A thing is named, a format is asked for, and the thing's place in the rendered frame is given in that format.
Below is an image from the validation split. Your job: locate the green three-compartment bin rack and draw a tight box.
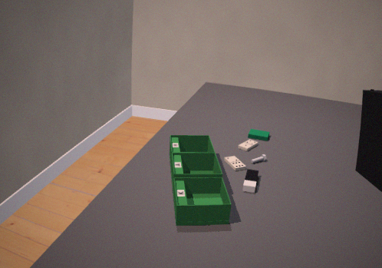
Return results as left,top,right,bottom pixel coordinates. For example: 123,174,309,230
170,135,231,226

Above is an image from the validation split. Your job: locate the cream domino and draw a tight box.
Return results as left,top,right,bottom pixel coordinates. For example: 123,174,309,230
238,139,258,151
224,156,246,171

